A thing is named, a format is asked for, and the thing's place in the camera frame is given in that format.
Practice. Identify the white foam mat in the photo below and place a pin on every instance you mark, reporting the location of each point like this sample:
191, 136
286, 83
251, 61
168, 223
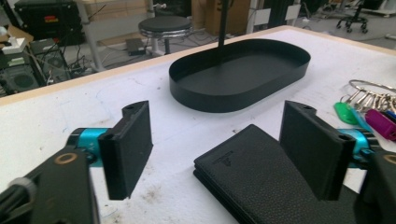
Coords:
174, 124

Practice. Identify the black leather wallet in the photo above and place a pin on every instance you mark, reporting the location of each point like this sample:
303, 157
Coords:
249, 177

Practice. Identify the small black floor box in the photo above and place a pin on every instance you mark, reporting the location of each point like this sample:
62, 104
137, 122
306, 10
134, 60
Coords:
135, 46

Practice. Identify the cardboard box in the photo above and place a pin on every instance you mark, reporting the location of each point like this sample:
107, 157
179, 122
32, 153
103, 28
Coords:
236, 15

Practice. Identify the round black stool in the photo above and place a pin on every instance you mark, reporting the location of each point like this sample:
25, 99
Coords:
165, 24

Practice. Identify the white table leg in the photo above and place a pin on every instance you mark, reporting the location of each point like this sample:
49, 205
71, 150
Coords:
90, 37

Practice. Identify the black computer tower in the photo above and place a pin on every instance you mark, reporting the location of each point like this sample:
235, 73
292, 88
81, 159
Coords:
18, 79
53, 60

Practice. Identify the black office chair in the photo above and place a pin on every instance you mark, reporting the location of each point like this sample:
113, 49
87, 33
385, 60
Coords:
353, 20

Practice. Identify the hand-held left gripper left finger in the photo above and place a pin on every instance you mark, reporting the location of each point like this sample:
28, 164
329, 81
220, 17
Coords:
126, 149

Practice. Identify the black equipment case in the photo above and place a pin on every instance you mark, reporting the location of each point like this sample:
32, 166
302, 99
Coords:
46, 21

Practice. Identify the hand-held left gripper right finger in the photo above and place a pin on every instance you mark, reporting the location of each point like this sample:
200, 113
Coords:
314, 152

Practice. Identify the black oval tray with hanger stand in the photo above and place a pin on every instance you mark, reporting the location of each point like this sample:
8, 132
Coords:
236, 77

